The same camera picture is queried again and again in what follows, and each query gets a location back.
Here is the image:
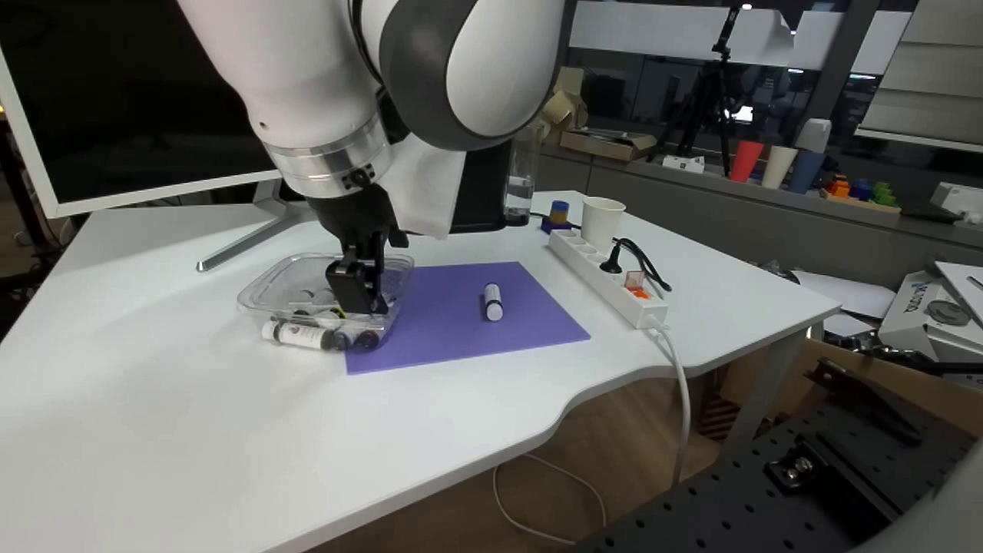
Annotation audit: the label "white power strip cable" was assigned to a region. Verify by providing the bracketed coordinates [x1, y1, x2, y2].
[643, 323, 697, 492]

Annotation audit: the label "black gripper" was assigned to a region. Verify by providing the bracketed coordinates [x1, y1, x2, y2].
[302, 177, 415, 316]

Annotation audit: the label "small white tube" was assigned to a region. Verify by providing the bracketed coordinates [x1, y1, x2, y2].
[480, 279, 509, 325]

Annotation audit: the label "grey table leg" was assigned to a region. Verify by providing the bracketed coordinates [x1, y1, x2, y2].
[718, 330, 815, 456]

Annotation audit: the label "black perforated breadboard table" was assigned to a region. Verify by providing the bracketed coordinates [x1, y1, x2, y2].
[571, 408, 983, 553]

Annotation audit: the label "blue cup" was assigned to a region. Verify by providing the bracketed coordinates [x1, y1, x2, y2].
[784, 114, 836, 198]

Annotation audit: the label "white framed monitor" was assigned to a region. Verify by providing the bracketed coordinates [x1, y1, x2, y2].
[0, 0, 289, 223]

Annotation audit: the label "purple mat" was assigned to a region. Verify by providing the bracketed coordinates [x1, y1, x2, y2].
[342, 262, 593, 377]

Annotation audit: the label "black plug with cable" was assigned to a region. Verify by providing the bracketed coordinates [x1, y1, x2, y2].
[597, 235, 676, 299]

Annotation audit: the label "white cable loop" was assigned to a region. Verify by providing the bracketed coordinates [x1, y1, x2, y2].
[490, 452, 610, 549]

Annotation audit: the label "cream cup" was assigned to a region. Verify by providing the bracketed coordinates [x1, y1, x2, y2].
[758, 140, 802, 194]

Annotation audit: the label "white tube black cap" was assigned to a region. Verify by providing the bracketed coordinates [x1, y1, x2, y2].
[342, 323, 388, 357]
[258, 316, 348, 357]

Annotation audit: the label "white power strip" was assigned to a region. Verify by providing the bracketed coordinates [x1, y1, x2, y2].
[542, 230, 674, 331]

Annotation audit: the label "cardboard box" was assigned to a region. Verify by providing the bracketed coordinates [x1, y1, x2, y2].
[535, 64, 597, 148]

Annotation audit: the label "black tripod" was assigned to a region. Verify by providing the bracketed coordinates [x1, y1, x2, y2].
[653, 0, 761, 177]

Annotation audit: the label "white paper cup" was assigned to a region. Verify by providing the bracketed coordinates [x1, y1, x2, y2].
[580, 194, 631, 248]

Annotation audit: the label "printed paper sheets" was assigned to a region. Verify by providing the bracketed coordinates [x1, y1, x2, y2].
[785, 259, 983, 364]

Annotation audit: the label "red cup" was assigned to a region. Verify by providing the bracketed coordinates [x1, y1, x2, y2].
[725, 137, 767, 187]

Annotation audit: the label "clear plastic container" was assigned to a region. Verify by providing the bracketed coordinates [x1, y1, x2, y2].
[234, 248, 419, 357]

